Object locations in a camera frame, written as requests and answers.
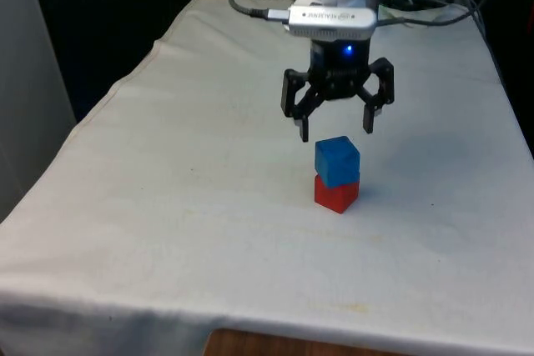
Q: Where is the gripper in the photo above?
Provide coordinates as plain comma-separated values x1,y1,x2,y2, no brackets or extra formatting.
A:
280,37,395,143

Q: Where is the blue cube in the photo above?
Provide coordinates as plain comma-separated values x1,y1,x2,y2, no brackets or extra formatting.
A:
315,135,360,188

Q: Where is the red cube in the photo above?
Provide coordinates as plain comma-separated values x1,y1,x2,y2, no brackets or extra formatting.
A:
313,174,360,215

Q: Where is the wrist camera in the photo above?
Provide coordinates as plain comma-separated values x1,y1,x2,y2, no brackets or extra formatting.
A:
287,4,379,38

